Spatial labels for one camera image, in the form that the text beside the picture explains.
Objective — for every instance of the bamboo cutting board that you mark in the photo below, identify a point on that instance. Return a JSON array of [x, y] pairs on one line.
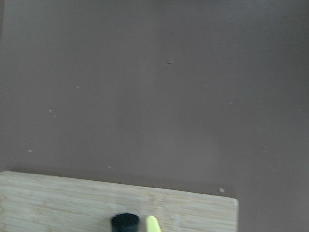
[[43, 203]]

